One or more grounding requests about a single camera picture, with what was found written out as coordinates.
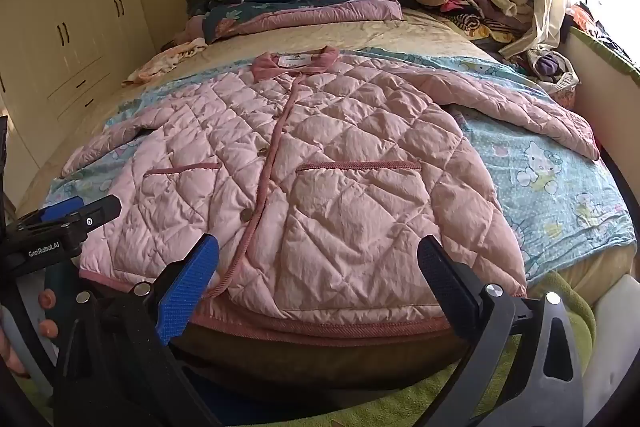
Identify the green windowsill cushion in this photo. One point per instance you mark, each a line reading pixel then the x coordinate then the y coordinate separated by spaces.
pixel 605 59

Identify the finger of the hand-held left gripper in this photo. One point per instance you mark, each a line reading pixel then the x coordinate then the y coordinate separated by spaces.
pixel 60 209
pixel 102 209

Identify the dark floral quilt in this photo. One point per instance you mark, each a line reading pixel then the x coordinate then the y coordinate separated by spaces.
pixel 250 4

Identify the pile of mixed clothes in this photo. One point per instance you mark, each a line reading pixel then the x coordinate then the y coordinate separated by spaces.
pixel 465 2

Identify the pink pillow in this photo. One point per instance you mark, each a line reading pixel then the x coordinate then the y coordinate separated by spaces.
pixel 195 29

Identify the blue cartoon printed blanket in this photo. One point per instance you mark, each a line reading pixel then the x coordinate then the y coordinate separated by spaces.
pixel 540 187

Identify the green towel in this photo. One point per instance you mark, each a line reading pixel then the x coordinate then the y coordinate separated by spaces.
pixel 400 407

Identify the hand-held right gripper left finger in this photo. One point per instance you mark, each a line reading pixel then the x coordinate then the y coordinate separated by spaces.
pixel 190 287

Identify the clothes on windowsill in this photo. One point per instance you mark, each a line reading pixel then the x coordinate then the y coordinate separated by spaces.
pixel 595 29

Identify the cream wardrobe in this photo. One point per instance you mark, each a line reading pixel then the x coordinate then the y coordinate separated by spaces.
pixel 75 32

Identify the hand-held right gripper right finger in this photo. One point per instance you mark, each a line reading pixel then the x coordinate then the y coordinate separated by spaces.
pixel 445 277

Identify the pink quilted jacket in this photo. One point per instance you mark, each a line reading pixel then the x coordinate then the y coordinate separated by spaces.
pixel 325 182

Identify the person's left hand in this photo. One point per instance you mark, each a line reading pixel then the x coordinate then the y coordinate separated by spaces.
pixel 48 329

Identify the small pink floral garment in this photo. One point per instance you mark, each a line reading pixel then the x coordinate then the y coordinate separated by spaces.
pixel 165 59

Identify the basket of clothes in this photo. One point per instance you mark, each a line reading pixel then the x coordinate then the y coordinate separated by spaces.
pixel 550 67

